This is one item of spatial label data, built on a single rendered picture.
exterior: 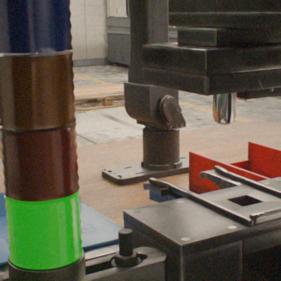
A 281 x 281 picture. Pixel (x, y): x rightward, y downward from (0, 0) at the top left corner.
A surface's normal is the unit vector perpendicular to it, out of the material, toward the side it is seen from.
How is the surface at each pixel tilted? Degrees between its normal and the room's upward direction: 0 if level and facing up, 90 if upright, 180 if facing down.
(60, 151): 76
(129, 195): 0
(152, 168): 90
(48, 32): 104
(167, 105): 90
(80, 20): 90
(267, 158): 90
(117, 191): 0
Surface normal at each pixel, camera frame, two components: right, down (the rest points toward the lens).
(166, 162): 0.16, 0.22
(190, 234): -0.02, -0.97
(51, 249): 0.32, 0.44
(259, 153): -0.87, 0.13
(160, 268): 0.50, 0.18
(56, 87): 0.63, -0.09
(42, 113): 0.31, -0.04
